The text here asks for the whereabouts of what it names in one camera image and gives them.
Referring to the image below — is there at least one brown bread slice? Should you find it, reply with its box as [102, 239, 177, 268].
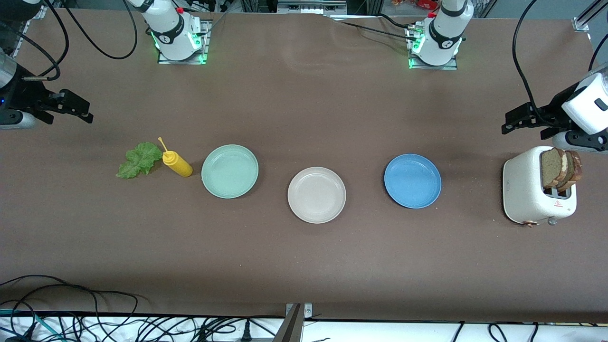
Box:
[540, 147, 569, 190]
[558, 150, 583, 193]

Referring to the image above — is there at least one green lettuce leaf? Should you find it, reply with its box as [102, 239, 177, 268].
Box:
[115, 142, 163, 180]

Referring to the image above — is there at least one blue plate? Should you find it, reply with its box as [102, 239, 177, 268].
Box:
[384, 153, 442, 209]

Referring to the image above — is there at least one mint green plate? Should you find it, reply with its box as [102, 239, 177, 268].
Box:
[201, 144, 259, 199]

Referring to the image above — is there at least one beige plate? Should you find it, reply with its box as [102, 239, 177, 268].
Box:
[287, 166, 347, 224]

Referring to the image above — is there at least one white toaster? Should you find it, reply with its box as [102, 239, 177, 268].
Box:
[503, 145, 578, 228]

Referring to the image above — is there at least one short aluminium profile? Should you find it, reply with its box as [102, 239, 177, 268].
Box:
[572, 0, 608, 33]

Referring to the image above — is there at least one yellow mustard squeeze bottle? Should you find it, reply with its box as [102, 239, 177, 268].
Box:
[158, 137, 194, 178]

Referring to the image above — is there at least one red package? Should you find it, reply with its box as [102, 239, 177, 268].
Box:
[392, 0, 440, 11]

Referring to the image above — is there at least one grey power strip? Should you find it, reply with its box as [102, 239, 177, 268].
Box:
[277, 0, 348, 15]

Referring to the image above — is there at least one black cable with brass plug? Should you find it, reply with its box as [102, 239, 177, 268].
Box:
[21, 0, 70, 81]

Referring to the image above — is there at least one long aluminium edge rail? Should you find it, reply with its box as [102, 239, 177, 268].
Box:
[9, 5, 48, 55]

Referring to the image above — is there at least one black looping arm cable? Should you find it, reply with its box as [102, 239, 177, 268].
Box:
[63, 0, 139, 60]

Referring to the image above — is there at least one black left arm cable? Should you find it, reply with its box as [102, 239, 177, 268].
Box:
[512, 0, 547, 125]

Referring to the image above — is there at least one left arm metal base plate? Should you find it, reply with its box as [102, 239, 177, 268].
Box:
[406, 26, 459, 71]

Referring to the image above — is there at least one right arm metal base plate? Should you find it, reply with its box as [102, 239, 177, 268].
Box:
[157, 19, 212, 65]

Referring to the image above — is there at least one black base cable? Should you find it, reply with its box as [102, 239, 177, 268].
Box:
[338, 20, 413, 41]
[378, 13, 415, 31]

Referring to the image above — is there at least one long black table cable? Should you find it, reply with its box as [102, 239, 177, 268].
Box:
[0, 275, 152, 342]

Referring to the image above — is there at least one teal cable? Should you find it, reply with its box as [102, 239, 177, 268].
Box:
[0, 309, 65, 342]

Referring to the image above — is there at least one grey metal bracket post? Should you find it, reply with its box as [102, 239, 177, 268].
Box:
[273, 303, 313, 342]

